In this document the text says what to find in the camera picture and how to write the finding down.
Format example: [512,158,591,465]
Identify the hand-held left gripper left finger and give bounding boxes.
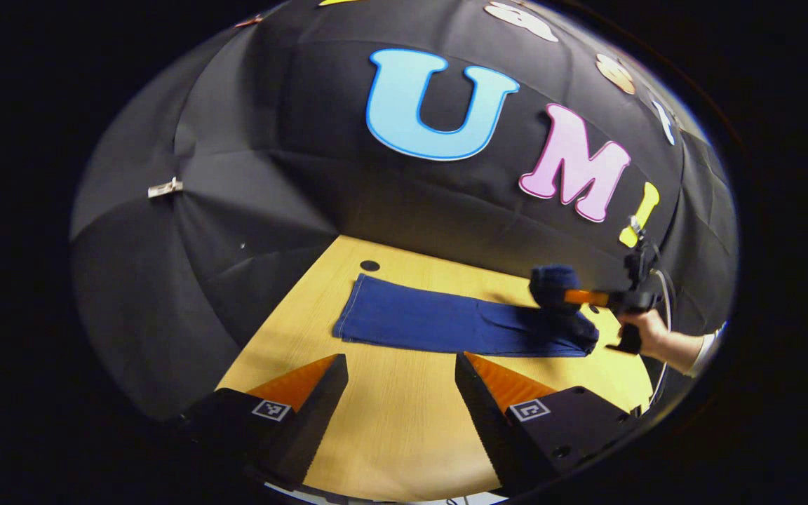
[180,354,349,488]

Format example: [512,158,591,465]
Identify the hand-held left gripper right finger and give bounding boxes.
[455,351,640,495]

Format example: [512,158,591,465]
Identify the blue jeans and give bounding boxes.
[332,264,600,358]

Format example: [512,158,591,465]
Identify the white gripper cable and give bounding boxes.
[653,269,677,411]

